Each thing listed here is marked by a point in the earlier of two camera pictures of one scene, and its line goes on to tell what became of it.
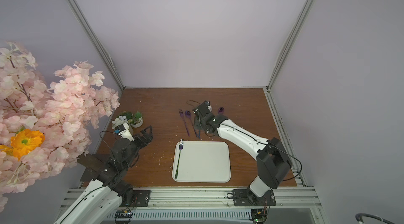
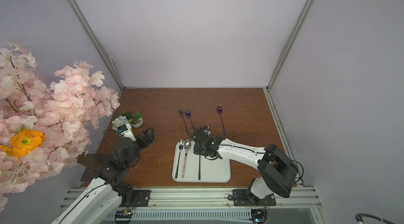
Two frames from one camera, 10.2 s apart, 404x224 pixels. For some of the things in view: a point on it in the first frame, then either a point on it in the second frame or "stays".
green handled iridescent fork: (181, 144) stays
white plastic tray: (201, 162) stays
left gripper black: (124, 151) stays
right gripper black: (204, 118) -> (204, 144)
